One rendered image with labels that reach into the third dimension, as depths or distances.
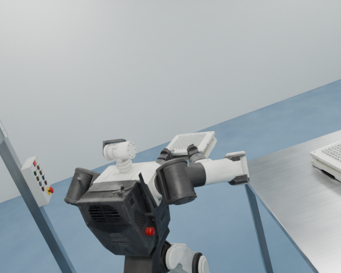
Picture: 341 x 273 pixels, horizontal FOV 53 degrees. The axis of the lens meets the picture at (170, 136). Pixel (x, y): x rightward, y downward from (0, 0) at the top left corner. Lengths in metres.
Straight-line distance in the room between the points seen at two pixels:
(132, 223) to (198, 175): 0.28
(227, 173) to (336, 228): 0.46
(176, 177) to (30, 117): 3.74
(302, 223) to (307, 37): 4.25
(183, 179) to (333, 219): 0.63
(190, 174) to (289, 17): 4.30
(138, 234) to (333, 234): 0.71
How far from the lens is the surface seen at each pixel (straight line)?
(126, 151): 1.26
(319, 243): 1.40
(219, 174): 1.27
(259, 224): 2.14
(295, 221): 1.49
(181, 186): 1.19
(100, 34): 4.58
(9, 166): 2.13
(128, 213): 1.17
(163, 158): 1.77
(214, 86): 4.93
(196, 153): 1.70
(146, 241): 1.28
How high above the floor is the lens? 1.83
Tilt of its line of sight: 21 degrees down
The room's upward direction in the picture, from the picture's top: 18 degrees counter-clockwise
